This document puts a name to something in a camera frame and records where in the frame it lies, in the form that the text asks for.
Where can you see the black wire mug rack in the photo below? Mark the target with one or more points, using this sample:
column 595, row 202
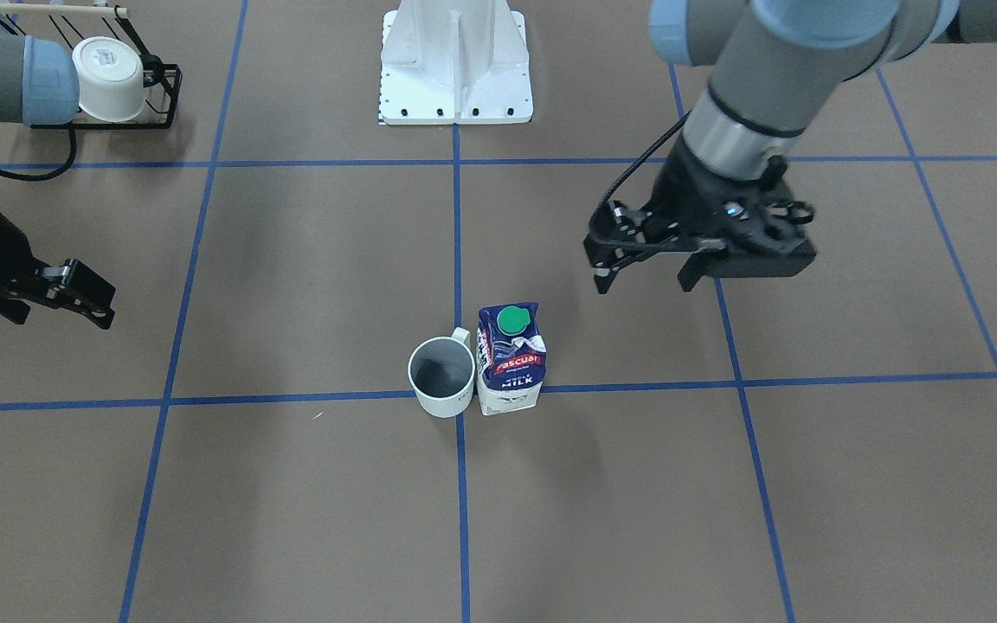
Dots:
column 74, row 21

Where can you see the blue white milk carton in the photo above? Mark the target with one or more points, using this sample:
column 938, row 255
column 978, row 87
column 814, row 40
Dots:
column 510, row 358

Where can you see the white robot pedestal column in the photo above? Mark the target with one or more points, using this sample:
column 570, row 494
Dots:
column 454, row 62

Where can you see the white grey mug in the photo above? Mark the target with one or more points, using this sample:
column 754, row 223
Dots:
column 442, row 373

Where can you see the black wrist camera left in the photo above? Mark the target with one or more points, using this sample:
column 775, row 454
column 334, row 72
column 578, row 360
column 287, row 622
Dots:
column 764, row 241

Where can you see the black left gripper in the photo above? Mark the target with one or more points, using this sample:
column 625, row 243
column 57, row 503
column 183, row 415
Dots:
column 687, row 192

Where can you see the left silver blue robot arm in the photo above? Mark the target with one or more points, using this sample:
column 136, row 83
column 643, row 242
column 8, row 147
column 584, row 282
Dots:
column 776, row 63

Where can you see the white mug on rack lower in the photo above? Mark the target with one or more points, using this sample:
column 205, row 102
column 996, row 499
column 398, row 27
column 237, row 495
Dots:
column 111, row 79

